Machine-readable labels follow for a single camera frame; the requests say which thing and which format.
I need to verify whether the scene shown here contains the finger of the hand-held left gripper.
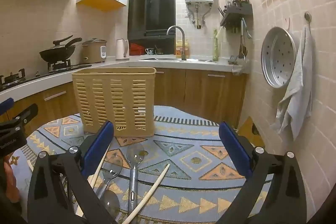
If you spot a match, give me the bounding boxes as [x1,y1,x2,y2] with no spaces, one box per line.
[5,103,39,128]
[0,97,15,115]

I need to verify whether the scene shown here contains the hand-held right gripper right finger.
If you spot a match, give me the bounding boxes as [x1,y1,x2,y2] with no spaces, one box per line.
[218,121,307,224]

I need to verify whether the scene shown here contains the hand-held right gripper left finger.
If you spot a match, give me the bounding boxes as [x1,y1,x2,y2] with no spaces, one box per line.
[27,120,124,224]

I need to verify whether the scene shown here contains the pale wooden chopstick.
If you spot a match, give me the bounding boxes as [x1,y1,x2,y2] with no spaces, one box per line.
[76,144,111,217]
[123,164,171,224]

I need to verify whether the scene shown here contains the grey-handled clear spoon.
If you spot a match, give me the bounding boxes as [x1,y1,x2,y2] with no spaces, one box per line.
[126,143,145,219]

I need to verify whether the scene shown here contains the beige slotted plastic utensil basket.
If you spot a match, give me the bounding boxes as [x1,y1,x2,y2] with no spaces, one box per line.
[72,67,157,138]

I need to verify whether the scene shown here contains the hanging kitchen utensils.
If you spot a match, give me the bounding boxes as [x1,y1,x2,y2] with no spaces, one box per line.
[238,18,252,59]

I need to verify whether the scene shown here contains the person's left hand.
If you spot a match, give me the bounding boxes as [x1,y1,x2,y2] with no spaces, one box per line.
[3,155,22,204]

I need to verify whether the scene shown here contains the wooden cutting board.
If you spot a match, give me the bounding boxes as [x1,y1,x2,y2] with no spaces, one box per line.
[238,116,259,147]

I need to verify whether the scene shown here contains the black gas stove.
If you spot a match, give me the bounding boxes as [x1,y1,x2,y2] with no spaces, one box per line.
[0,59,92,92]

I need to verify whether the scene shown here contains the blue patterned tablecloth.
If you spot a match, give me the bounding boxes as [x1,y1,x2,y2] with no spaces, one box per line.
[10,105,273,224]

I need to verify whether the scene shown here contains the wooden base cabinets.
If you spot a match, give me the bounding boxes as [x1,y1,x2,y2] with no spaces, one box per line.
[0,68,248,130]

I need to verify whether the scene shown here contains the black wok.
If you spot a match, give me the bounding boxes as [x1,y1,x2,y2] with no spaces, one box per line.
[39,38,82,63]

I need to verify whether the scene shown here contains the white kitchen countertop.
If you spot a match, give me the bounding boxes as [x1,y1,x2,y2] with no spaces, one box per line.
[0,55,248,102]

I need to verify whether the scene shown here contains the grey hanging towel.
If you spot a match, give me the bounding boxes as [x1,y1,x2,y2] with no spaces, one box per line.
[270,27,313,140]

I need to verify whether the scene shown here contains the brown rice cooker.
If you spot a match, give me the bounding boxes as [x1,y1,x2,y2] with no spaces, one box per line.
[81,38,108,64]

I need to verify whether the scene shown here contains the round metal steamer tray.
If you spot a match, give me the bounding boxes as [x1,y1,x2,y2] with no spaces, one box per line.
[261,27,297,88]

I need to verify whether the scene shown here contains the white electric kettle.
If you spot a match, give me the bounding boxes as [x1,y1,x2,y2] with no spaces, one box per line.
[115,38,130,61]

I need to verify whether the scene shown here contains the green bottle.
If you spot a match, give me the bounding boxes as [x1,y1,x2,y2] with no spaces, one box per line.
[212,28,220,61]

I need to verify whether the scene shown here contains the red plastic basket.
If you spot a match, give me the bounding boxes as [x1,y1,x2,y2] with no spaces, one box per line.
[129,43,145,56]

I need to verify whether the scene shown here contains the steel sink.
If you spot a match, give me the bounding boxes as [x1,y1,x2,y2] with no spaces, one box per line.
[139,56,218,62]

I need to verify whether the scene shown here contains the yellow bottle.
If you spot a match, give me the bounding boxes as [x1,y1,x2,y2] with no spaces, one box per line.
[175,40,189,59]

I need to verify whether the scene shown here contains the steel sink faucet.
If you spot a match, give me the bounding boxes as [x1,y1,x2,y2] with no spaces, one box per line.
[167,25,187,61]

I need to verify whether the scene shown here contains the water heater pipes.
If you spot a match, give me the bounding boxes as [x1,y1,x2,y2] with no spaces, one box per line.
[185,2,213,29]

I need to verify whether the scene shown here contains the dark window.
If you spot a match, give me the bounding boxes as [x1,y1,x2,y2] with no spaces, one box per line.
[127,0,176,42]

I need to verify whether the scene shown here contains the black wall rack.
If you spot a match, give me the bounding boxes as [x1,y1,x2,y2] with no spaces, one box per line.
[220,2,253,33]

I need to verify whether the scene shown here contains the metal wall hook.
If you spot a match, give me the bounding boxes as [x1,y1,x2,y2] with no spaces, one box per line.
[304,11,312,30]

